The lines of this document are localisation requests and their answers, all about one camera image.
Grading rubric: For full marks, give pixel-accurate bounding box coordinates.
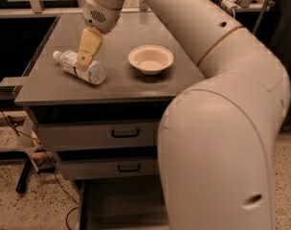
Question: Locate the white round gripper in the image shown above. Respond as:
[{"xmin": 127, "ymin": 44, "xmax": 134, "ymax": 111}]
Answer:
[{"xmin": 77, "ymin": 0, "xmax": 121, "ymax": 71}]

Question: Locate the clear plastic bottle blue label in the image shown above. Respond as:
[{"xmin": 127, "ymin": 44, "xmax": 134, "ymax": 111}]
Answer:
[{"xmin": 53, "ymin": 51, "xmax": 107, "ymax": 85}]

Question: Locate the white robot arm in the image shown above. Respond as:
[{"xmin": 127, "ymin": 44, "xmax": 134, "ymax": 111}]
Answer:
[{"xmin": 78, "ymin": 0, "xmax": 291, "ymax": 230}]

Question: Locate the grey drawer cabinet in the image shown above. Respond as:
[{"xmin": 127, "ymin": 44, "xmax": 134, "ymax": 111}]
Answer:
[{"xmin": 12, "ymin": 11, "xmax": 207, "ymax": 230}]

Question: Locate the top grey drawer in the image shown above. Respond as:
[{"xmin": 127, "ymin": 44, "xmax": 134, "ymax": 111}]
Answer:
[{"xmin": 34, "ymin": 121, "xmax": 159, "ymax": 151}]

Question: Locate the middle grey drawer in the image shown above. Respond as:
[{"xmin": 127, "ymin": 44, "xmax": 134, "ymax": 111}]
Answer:
[{"xmin": 57, "ymin": 157, "xmax": 159, "ymax": 180}]

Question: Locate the open bottom grey drawer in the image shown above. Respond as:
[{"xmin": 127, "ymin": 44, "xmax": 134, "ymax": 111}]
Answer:
[{"xmin": 75, "ymin": 175, "xmax": 170, "ymax": 230}]

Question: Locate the white paper bowl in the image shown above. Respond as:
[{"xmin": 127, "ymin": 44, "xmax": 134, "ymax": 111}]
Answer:
[{"xmin": 128, "ymin": 45, "xmax": 174, "ymax": 75}]

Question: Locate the black table leg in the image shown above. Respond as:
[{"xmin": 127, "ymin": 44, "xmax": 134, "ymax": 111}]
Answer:
[{"xmin": 15, "ymin": 159, "xmax": 32, "ymax": 194}]

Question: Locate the grey metal rail frame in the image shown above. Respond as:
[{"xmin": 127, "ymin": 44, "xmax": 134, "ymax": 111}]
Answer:
[{"xmin": 0, "ymin": 0, "xmax": 274, "ymax": 20}]

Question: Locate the black floor cable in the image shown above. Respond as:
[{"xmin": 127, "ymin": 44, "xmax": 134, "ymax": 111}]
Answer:
[{"xmin": 0, "ymin": 93, "xmax": 79, "ymax": 230}]

